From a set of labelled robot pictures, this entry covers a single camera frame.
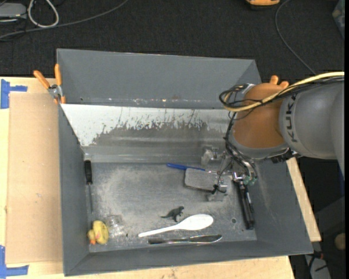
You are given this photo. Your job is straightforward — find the brown cardboard board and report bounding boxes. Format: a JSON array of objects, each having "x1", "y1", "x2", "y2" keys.
[{"x1": 5, "y1": 92, "x2": 63, "y2": 264}]

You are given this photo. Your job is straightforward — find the black marker pen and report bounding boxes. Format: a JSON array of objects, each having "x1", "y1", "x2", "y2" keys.
[{"x1": 237, "y1": 181, "x2": 256, "y2": 231}]

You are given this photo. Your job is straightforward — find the blue pen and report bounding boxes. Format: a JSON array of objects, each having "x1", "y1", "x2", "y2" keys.
[{"x1": 166, "y1": 162, "x2": 208, "y2": 172}]

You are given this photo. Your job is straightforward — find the metal butter knife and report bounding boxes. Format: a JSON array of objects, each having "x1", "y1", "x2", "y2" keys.
[{"x1": 147, "y1": 234, "x2": 223, "y2": 245}]

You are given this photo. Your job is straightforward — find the grey sponge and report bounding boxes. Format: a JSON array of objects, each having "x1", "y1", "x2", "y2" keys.
[{"x1": 184, "y1": 167, "x2": 215, "y2": 192}]

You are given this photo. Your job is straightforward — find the dark toy dinosaur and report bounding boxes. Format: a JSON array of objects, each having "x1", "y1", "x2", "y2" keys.
[{"x1": 160, "y1": 205, "x2": 185, "y2": 223}]

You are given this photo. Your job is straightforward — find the white plastic spoon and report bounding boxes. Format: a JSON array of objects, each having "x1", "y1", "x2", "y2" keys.
[{"x1": 137, "y1": 213, "x2": 215, "y2": 238}]

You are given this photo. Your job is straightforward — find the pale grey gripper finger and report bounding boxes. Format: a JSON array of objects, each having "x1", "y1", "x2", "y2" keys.
[
  {"x1": 206, "y1": 190, "x2": 229, "y2": 202},
  {"x1": 213, "y1": 174, "x2": 233, "y2": 192}
]

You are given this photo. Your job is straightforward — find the yellow rubber duck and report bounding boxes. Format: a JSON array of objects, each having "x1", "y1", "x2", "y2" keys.
[{"x1": 87, "y1": 220, "x2": 110, "y2": 246}]

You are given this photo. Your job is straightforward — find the grey metal bin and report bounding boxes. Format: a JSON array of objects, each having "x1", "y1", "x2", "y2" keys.
[{"x1": 55, "y1": 48, "x2": 314, "y2": 277}]

